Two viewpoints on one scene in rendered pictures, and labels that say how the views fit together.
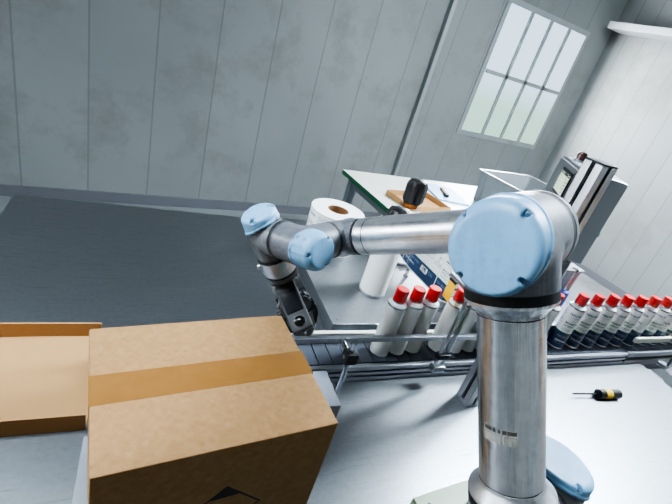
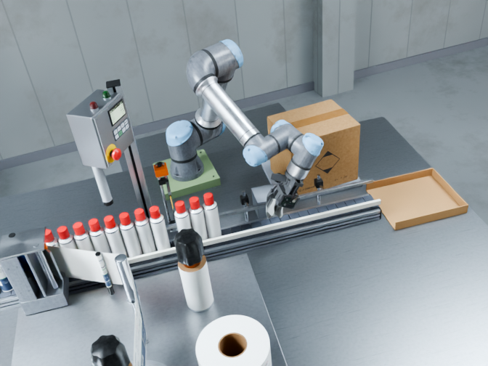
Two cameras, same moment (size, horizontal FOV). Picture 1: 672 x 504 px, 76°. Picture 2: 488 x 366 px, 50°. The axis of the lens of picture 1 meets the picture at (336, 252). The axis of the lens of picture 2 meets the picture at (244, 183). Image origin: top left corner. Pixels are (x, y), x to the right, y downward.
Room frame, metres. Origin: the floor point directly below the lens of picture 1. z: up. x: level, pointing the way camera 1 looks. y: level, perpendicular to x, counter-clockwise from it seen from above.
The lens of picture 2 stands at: (2.28, 0.37, 2.22)
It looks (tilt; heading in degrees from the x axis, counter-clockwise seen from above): 37 degrees down; 197
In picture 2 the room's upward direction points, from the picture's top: 6 degrees counter-clockwise
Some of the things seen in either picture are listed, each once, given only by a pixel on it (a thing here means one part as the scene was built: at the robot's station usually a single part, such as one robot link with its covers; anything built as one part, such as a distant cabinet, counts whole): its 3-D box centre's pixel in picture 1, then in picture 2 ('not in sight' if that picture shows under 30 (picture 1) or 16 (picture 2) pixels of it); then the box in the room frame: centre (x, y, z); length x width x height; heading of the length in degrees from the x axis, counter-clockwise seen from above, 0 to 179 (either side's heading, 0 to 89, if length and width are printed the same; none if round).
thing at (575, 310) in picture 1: (568, 320); not in sight; (1.24, -0.78, 0.98); 0.05 x 0.05 x 0.20
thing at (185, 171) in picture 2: not in sight; (185, 162); (0.51, -0.44, 0.92); 0.15 x 0.15 x 0.10
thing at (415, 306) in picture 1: (406, 320); (197, 221); (0.95, -0.23, 0.98); 0.05 x 0.05 x 0.20
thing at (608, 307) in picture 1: (599, 320); not in sight; (1.31, -0.91, 0.98); 0.05 x 0.05 x 0.20
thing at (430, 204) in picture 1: (418, 201); not in sight; (2.57, -0.39, 0.82); 0.34 x 0.24 x 0.04; 129
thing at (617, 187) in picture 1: (570, 207); (102, 128); (0.99, -0.48, 1.38); 0.17 x 0.10 x 0.19; 172
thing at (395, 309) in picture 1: (390, 321); (211, 217); (0.92, -0.19, 0.98); 0.05 x 0.05 x 0.20
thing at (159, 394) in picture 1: (199, 437); (312, 147); (0.45, 0.12, 0.99); 0.30 x 0.24 x 0.27; 124
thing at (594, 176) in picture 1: (524, 298); (135, 168); (0.90, -0.45, 1.17); 0.04 x 0.04 x 0.67; 27
